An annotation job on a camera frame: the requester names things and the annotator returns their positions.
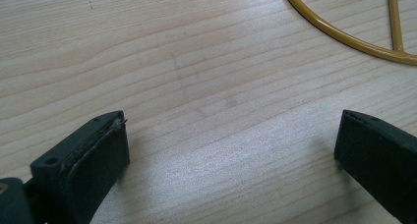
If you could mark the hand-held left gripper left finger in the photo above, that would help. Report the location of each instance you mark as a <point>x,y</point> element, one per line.
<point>88,165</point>

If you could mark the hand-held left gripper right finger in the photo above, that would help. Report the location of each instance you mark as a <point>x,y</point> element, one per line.
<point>377,152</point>

